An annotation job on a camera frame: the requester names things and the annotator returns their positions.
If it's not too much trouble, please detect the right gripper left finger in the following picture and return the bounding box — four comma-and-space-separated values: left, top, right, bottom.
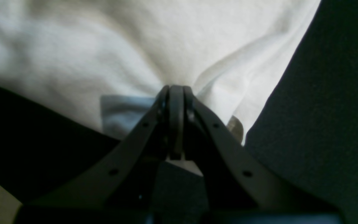
14, 86, 184, 224

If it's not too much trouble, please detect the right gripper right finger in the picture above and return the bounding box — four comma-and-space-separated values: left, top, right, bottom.
183, 86, 342, 224

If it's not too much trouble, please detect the white T-shirt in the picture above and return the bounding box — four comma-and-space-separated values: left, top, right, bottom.
0, 0, 321, 139

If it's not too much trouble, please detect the black table cloth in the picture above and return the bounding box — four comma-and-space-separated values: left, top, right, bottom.
0, 0, 358, 224

